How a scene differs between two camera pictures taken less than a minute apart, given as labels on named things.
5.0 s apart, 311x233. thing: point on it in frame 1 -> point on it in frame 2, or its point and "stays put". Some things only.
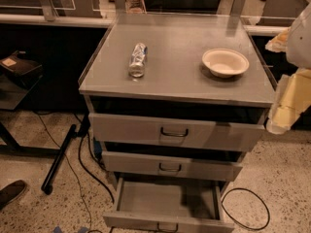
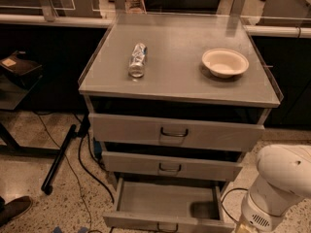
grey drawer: x=167 y=206 stays put
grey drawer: x=176 y=132 stays put
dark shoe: x=11 y=191 -> x=15 y=208
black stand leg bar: x=48 y=184 stays put
